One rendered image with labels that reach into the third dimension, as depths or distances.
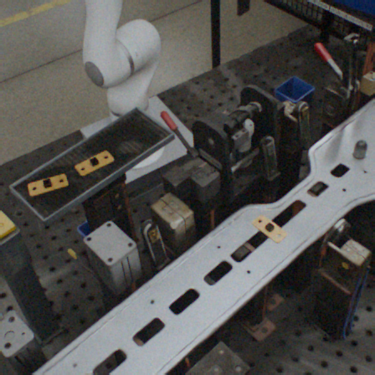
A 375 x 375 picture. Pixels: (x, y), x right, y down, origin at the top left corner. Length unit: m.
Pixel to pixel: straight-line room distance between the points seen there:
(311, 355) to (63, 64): 2.52
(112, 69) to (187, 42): 2.13
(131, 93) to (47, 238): 0.51
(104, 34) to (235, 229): 0.59
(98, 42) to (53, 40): 2.29
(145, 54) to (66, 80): 1.91
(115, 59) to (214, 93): 0.73
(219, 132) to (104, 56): 0.39
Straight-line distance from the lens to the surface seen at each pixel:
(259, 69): 2.31
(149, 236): 1.29
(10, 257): 1.33
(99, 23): 1.54
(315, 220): 1.43
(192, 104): 2.16
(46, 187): 1.32
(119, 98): 1.68
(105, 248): 1.26
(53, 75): 3.56
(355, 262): 1.32
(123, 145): 1.38
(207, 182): 1.39
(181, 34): 3.73
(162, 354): 1.24
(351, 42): 1.59
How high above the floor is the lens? 2.12
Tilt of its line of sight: 49 degrees down
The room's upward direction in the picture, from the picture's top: 5 degrees counter-clockwise
